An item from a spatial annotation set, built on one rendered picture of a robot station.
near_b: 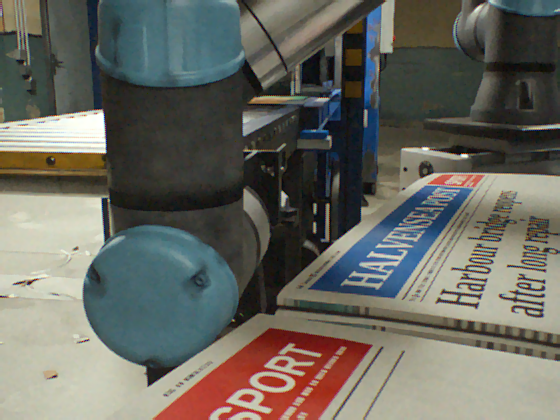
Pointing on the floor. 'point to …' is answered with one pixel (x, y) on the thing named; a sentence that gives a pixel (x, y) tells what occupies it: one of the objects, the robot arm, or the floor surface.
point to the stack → (400, 319)
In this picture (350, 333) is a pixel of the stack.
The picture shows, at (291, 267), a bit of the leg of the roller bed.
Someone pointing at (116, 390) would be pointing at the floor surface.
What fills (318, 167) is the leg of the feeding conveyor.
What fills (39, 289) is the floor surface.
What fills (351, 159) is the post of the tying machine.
